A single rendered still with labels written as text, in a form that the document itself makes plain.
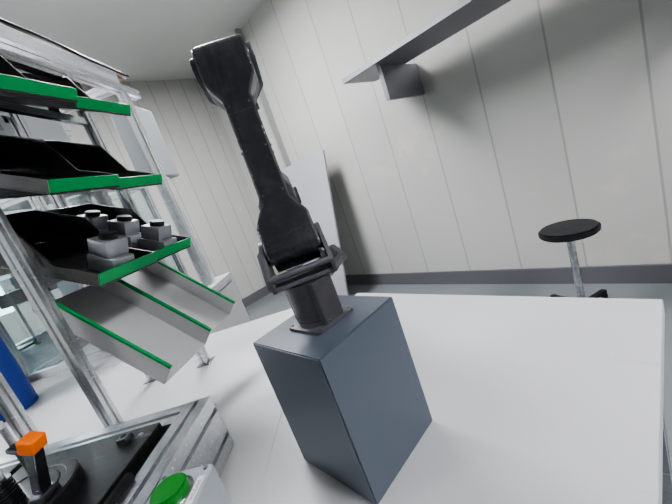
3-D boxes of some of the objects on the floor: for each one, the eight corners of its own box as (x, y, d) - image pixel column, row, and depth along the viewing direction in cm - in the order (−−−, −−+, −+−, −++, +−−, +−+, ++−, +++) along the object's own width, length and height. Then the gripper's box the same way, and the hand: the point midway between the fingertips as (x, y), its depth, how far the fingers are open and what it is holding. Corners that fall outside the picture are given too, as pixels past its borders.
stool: (656, 305, 180) (643, 209, 168) (614, 345, 163) (596, 241, 151) (566, 291, 221) (550, 213, 210) (525, 322, 205) (506, 239, 193)
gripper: (332, 238, 66) (360, 268, 79) (282, 202, 78) (313, 234, 90) (313, 261, 66) (344, 288, 78) (265, 222, 77) (299, 251, 90)
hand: (321, 253), depth 82 cm, fingers open, 8 cm apart
